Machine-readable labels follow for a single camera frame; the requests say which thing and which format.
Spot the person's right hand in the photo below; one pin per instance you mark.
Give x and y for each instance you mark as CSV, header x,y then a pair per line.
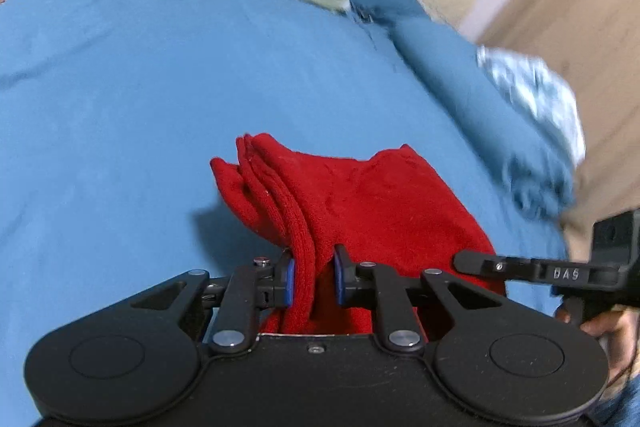
x,y
620,332

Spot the light blue blanket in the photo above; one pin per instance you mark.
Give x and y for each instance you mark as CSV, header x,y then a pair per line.
x,y
540,92

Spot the beige curtain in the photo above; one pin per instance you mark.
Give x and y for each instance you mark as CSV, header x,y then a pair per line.
x,y
575,7

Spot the red towel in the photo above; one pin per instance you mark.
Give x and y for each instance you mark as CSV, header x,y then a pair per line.
x,y
380,207

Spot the rolled blue duvet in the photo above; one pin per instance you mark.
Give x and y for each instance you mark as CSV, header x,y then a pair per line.
x,y
480,117

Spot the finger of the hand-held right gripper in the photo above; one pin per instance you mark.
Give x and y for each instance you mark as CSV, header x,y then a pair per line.
x,y
500,267

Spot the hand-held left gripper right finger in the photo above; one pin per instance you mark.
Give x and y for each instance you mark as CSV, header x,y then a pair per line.
x,y
341,279

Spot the bed with blue sheet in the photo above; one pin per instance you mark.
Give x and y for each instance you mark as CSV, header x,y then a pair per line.
x,y
125,107

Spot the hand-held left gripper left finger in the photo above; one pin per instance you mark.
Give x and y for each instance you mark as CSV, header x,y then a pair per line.
x,y
286,279

